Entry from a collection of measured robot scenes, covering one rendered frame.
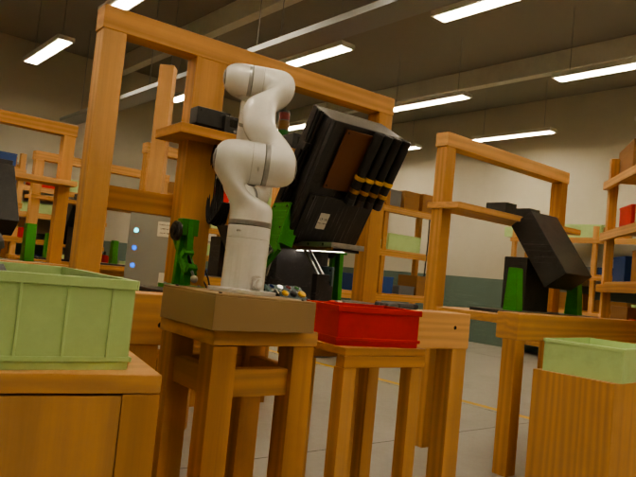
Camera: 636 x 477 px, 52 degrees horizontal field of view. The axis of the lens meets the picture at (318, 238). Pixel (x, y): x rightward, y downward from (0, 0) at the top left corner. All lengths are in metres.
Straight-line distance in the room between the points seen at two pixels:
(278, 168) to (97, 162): 0.96
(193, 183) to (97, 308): 1.49
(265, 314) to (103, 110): 1.25
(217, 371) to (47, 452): 0.51
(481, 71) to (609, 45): 2.11
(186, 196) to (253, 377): 1.16
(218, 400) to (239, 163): 0.63
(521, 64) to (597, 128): 2.16
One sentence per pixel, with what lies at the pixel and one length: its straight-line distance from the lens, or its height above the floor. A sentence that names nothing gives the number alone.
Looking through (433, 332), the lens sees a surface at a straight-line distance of 2.70.
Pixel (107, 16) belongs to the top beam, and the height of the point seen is 1.89.
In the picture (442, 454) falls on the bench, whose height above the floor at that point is 0.31.
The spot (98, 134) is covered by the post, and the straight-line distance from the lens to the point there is 2.57.
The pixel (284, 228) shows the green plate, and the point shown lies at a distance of 2.48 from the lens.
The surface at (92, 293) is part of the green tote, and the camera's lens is 1.26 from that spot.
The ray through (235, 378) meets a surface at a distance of 1.68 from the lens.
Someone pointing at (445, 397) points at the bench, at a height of 0.54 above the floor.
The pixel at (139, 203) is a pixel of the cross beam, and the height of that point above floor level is 1.22.
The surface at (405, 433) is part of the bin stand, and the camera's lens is 2.16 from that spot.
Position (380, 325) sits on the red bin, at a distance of 2.04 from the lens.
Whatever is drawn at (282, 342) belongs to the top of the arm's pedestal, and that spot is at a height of 0.82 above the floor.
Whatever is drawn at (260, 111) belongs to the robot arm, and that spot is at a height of 1.47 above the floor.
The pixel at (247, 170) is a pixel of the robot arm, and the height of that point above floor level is 1.27.
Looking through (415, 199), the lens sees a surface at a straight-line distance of 9.05.
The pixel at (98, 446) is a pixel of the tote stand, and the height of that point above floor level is 0.66.
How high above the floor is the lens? 1.01
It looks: 3 degrees up
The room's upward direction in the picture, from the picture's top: 6 degrees clockwise
